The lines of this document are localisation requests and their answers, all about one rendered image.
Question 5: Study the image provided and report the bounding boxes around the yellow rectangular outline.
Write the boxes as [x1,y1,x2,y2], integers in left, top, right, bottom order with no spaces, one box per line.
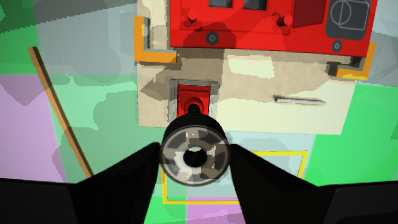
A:
[162,150,309,204]

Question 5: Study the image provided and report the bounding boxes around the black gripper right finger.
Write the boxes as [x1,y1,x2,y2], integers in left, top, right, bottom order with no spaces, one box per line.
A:
[230,144,398,224]

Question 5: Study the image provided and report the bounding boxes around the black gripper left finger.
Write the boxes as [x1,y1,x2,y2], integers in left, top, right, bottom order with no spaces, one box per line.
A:
[0,142,160,224]

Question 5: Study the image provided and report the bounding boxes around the brown thin rod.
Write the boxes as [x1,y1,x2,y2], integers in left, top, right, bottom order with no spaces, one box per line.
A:
[27,46,94,178]

